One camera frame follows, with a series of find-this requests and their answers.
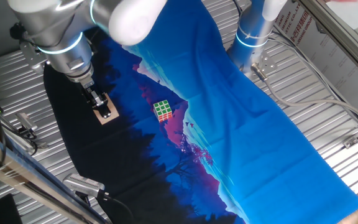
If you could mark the silver camera mount bracket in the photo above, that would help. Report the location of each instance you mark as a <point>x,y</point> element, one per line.
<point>37,141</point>
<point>82,199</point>

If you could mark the board with red print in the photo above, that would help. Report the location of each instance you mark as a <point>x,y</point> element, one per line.
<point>331,59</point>

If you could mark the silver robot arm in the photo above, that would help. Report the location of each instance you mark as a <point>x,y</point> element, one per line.
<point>64,37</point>

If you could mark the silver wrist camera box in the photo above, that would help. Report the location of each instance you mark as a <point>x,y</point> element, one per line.
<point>97,98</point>

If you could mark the aluminium frame bar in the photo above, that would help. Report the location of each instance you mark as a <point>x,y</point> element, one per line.
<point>343,40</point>
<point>36,183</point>

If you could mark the rubik's cube green white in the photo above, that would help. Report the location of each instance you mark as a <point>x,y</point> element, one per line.
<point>163,110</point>

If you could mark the silver perforated mounting plate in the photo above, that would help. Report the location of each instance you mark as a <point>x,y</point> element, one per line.
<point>31,56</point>

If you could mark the black flat pad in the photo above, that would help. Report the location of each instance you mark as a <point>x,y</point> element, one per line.
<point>8,210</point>

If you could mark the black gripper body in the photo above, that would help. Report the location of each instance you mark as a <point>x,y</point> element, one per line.
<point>89,88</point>

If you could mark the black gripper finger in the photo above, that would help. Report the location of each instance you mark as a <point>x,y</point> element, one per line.
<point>105,111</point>
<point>91,104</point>

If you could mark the blue landscape printed cloth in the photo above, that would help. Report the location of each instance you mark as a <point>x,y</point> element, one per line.
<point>244,140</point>

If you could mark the small light wooden block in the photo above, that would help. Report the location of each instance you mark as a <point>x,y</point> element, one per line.
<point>112,113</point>

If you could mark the silver vented depth camera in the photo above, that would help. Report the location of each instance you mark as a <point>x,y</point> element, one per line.
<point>26,121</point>
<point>82,184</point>

